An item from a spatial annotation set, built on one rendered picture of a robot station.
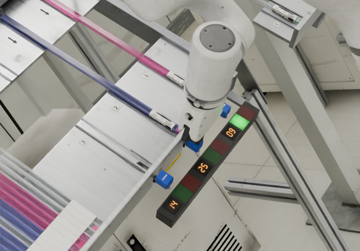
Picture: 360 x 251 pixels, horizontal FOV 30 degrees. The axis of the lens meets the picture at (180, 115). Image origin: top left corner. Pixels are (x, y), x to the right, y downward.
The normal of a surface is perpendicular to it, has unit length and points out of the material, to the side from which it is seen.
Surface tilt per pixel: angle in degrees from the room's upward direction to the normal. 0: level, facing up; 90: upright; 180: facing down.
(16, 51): 44
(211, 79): 112
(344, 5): 127
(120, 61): 90
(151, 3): 91
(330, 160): 90
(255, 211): 0
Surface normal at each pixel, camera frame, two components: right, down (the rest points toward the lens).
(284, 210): -0.50, -0.75
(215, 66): -0.06, 0.84
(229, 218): 0.65, 0.00
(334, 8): -0.17, 0.98
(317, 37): -0.57, 0.66
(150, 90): 0.10, -0.54
